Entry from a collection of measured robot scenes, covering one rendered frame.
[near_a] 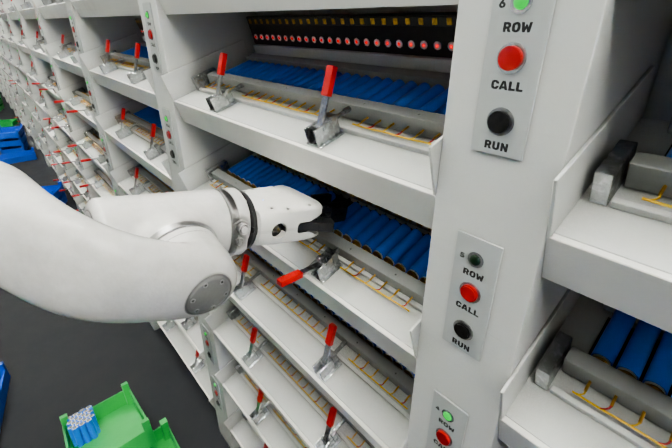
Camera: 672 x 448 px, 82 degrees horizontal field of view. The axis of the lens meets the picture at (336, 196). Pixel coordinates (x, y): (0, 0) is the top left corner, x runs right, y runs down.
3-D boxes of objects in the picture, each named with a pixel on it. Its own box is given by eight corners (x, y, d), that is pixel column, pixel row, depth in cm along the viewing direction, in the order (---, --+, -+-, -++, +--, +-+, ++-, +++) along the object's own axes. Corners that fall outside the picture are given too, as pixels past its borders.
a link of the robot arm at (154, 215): (241, 215, 42) (205, 177, 47) (103, 233, 33) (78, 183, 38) (228, 276, 45) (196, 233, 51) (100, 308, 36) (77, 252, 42)
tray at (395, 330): (420, 379, 45) (411, 331, 39) (197, 208, 86) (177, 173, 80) (507, 269, 54) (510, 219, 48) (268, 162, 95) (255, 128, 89)
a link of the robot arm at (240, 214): (238, 203, 42) (261, 200, 44) (202, 180, 48) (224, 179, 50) (231, 271, 45) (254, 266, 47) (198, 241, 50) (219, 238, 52)
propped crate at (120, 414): (67, 438, 124) (58, 416, 122) (133, 400, 136) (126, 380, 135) (78, 494, 101) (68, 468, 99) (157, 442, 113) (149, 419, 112)
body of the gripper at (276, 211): (256, 206, 43) (329, 197, 51) (214, 181, 50) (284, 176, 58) (250, 265, 46) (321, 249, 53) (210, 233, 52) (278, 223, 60)
